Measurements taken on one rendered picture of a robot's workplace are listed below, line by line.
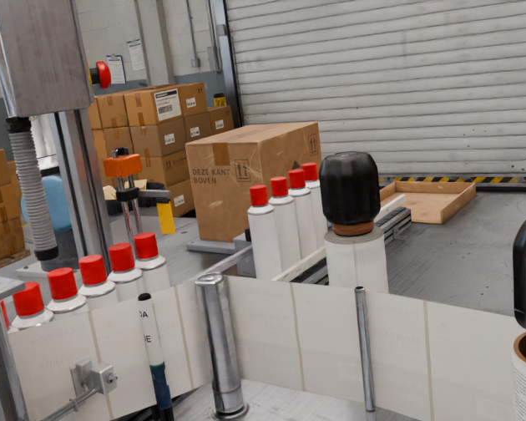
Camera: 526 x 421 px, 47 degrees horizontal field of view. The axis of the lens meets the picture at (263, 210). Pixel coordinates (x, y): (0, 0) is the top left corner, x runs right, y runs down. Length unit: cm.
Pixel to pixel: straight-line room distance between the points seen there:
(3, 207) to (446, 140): 348
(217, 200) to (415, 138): 390
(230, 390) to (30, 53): 50
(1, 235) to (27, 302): 391
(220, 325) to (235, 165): 83
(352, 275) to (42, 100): 48
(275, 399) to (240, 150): 82
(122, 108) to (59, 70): 411
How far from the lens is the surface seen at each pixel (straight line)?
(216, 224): 164
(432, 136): 534
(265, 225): 115
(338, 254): 86
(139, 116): 486
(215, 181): 161
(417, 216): 175
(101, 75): 88
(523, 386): 55
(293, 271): 120
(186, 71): 660
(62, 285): 84
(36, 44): 86
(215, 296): 75
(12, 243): 477
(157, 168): 486
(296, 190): 125
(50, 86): 86
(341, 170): 82
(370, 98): 547
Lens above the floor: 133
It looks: 14 degrees down
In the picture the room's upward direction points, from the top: 7 degrees counter-clockwise
